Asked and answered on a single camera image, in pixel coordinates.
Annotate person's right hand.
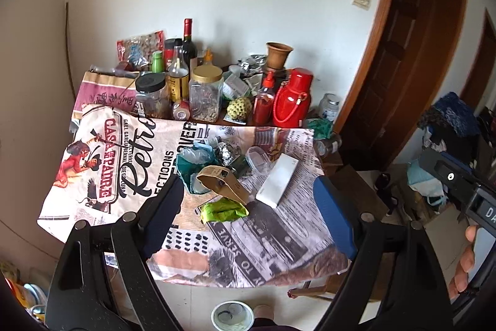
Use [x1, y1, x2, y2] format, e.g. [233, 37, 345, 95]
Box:
[447, 224, 479, 302]

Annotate green crumpled wrapper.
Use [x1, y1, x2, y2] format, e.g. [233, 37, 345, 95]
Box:
[199, 198, 249, 225]

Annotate brown paper sleeve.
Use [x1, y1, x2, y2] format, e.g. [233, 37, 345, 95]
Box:
[197, 166, 249, 204]

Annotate pink shoe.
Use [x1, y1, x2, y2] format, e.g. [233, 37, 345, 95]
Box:
[254, 305, 277, 322]

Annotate empty glass jar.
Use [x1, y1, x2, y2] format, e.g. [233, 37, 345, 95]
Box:
[318, 93, 341, 121]

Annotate red label jar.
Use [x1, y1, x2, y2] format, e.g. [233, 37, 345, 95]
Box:
[163, 38, 183, 72]

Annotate silver foil bag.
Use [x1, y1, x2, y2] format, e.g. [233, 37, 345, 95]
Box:
[236, 54, 268, 78]

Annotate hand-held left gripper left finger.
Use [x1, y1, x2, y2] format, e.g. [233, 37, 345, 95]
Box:
[44, 176, 184, 331]

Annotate small red cap jar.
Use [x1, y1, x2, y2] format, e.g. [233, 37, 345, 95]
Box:
[172, 100, 191, 121]

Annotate green plastic bag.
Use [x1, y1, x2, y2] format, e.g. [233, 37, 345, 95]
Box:
[304, 118, 334, 140]

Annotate teal plastic bag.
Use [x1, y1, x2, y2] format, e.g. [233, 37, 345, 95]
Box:
[176, 147, 218, 194]

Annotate red thermos jug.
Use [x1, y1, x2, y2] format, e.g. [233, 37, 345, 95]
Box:
[272, 68, 312, 128]

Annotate clear bag of nuts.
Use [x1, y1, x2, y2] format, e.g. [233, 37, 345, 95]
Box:
[117, 30, 165, 70]

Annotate brown clay pot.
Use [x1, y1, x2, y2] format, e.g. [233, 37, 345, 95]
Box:
[266, 42, 294, 70]

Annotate black lid plastic jar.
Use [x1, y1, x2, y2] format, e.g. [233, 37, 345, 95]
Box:
[135, 72, 172, 119]

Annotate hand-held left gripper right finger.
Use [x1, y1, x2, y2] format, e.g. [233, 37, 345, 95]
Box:
[313, 176, 462, 331]

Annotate light blue cloth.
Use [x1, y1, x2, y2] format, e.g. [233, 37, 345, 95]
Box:
[407, 160, 446, 200]

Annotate white flat box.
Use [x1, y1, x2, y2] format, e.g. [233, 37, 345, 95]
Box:
[256, 154, 300, 208]

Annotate printed tablecloth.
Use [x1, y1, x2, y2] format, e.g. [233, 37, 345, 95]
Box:
[37, 104, 353, 289]

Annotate crumpled foil ball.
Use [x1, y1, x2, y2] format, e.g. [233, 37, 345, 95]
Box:
[214, 145, 241, 166]

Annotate green custard apple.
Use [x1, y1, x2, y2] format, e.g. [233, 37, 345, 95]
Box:
[227, 97, 253, 121]

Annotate dark blue fuzzy cloth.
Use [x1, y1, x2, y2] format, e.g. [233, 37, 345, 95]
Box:
[416, 92, 481, 161]

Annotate pink paper bag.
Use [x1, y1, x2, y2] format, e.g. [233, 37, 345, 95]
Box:
[73, 69, 142, 114]

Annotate clear plastic container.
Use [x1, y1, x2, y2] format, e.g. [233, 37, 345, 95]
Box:
[245, 146, 272, 174]

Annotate dark wine bottle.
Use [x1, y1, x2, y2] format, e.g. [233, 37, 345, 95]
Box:
[181, 18, 198, 74]

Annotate red sauce bottle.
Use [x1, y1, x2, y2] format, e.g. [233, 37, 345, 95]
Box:
[253, 71, 277, 126]

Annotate clear bottle with yellow label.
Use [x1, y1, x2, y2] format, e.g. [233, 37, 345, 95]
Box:
[166, 39, 190, 103]

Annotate clear plastic bottle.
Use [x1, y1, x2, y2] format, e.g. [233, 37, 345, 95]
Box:
[314, 133, 342, 157]

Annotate gold lid plastic jar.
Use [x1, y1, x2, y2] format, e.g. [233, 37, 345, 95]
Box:
[188, 65, 224, 123]

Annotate brown wooden door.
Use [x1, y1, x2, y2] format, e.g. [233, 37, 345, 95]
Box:
[337, 0, 469, 172]

